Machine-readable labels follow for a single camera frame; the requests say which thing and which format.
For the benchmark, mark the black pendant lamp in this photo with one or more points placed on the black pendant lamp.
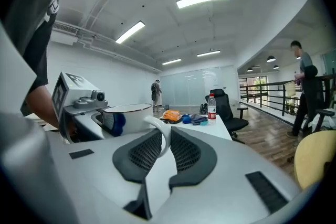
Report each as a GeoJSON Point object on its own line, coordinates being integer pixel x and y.
{"type": "Point", "coordinates": [275, 67]}
{"type": "Point", "coordinates": [250, 69]}
{"type": "Point", "coordinates": [271, 59]}

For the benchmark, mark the grey cloth bundle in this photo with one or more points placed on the grey cloth bundle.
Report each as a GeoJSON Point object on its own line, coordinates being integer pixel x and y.
{"type": "Point", "coordinates": [198, 119]}

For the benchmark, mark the white ceiling air conditioner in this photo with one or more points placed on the white ceiling air conditioner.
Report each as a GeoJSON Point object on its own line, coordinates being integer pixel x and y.
{"type": "Point", "coordinates": [65, 31]}

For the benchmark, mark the white clothes heap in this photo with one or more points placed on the white clothes heap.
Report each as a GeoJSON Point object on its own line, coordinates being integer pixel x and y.
{"type": "Point", "coordinates": [325, 122]}

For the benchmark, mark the person's black t-shirt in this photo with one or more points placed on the person's black t-shirt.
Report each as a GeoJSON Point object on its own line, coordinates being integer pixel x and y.
{"type": "Point", "coordinates": [31, 21]}

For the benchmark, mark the black metal railing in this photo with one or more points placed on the black metal railing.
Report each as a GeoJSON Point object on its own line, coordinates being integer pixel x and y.
{"type": "Point", "coordinates": [267, 94]}

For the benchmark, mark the clear water bottle red label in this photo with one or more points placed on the clear water bottle red label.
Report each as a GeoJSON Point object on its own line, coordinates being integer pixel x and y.
{"type": "Point", "coordinates": [212, 110]}

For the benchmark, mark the orange cloth bag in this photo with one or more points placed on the orange cloth bag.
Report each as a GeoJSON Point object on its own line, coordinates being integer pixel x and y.
{"type": "Point", "coordinates": [173, 116]}

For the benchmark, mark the long ceiling light strip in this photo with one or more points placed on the long ceiling light strip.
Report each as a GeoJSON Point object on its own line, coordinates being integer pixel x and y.
{"type": "Point", "coordinates": [171, 62]}
{"type": "Point", "coordinates": [208, 53]}
{"type": "Point", "coordinates": [130, 32]}

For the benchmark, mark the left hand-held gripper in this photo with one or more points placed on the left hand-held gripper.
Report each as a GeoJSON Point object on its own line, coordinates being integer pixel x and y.
{"type": "Point", "coordinates": [59, 94]}

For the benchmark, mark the small teal object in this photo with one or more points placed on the small teal object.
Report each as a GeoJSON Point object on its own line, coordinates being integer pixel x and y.
{"type": "Point", "coordinates": [203, 123]}

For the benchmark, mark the black bags on floor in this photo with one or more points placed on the black bags on floor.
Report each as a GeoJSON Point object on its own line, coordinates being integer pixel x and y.
{"type": "Point", "coordinates": [203, 108]}

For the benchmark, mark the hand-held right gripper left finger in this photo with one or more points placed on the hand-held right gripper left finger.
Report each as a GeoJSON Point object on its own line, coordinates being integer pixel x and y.
{"type": "Point", "coordinates": [99, 165]}

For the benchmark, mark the frosted glass partition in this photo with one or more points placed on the frosted glass partition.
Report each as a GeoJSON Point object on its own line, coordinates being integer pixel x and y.
{"type": "Point", "coordinates": [194, 86]}

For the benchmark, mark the person's left forearm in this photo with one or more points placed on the person's left forearm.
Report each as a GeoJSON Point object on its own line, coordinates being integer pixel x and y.
{"type": "Point", "coordinates": [43, 107]}

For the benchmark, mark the black office chair with armrests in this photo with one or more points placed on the black office chair with armrests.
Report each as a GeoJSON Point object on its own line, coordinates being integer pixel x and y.
{"type": "Point", "coordinates": [225, 112]}

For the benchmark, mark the white ceramic mug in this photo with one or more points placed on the white ceramic mug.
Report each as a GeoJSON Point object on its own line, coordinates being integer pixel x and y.
{"type": "Point", "coordinates": [131, 119]}

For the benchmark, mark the blue cloth bundle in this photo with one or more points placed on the blue cloth bundle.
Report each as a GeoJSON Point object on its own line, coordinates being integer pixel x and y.
{"type": "Point", "coordinates": [186, 118]}

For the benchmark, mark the long white table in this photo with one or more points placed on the long white table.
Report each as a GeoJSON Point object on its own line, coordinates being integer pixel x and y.
{"type": "Point", "coordinates": [199, 129]}

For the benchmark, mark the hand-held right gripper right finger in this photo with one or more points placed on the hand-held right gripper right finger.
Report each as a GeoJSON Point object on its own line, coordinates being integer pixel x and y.
{"type": "Point", "coordinates": [223, 178]}

